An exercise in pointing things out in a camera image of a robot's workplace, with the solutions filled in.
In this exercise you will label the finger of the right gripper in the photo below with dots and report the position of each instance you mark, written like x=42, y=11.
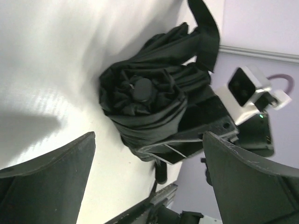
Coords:
x=175, y=149

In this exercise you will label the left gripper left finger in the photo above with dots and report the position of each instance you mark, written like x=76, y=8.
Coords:
x=48, y=189

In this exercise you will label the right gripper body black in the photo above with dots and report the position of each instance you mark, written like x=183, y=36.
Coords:
x=219, y=121

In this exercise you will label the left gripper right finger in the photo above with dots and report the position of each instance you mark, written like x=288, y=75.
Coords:
x=250, y=189

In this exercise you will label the black folding umbrella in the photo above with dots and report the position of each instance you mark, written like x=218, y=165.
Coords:
x=146, y=95

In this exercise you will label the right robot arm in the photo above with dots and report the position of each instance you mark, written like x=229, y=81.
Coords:
x=254, y=134

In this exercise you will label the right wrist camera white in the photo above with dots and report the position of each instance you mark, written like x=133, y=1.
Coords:
x=248, y=93

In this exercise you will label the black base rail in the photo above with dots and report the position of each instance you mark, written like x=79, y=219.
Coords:
x=152, y=210

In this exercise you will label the right aluminium frame post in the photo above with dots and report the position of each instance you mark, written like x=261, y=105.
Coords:
x=267, y=55

